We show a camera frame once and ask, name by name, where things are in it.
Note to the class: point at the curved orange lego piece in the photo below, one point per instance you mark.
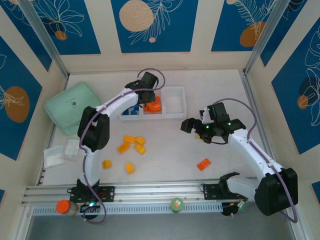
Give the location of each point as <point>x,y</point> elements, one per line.
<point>158,100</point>

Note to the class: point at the aluminium frame post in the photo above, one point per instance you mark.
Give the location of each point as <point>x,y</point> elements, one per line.
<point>265,37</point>
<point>45,37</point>

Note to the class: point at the aluminium side rail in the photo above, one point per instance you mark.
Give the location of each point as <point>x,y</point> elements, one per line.
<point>65,80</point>
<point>250,95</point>

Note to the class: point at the long yellow lego brick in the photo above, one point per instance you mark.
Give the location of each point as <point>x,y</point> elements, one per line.
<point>139,149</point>
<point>130,139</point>
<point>123,147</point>

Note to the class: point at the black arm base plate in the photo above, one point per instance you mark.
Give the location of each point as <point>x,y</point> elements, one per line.
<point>107,193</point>
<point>211,191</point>

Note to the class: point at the aluminium front rail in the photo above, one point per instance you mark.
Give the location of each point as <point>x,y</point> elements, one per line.
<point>155,192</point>

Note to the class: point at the green cylinder with sticker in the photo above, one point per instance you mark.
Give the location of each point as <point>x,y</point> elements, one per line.
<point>176,205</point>

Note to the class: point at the white zip plastic bag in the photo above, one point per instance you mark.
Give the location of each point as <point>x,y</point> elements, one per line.
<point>53,157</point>

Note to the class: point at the small blue lego brick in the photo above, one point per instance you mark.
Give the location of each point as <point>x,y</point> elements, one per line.
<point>126,112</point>

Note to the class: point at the small yellow lego brick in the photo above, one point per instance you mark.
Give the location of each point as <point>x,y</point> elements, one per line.
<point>129,168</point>
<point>106,164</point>
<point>140,140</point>

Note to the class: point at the controller board with green light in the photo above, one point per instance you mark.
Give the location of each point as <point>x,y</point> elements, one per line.
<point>91,203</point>
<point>240,205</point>

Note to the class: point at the mint green zip pouch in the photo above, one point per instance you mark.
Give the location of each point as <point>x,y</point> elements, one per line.
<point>67,100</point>

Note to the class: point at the clear plastic bag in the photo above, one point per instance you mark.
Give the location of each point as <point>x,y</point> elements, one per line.
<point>71,150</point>

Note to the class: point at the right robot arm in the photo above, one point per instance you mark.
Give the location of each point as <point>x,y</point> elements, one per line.
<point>250,150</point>

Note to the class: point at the white three-compartment container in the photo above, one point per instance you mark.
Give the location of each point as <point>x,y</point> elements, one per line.
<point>175,102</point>

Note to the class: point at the jar with orange lid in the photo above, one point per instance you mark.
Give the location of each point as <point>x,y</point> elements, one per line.
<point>63,207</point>

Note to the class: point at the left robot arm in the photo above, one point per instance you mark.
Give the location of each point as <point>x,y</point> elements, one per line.
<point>117,102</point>

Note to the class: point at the tall blue lego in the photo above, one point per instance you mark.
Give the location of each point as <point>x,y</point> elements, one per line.
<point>136,107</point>

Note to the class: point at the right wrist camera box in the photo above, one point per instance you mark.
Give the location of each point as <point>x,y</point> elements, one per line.
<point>206,116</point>

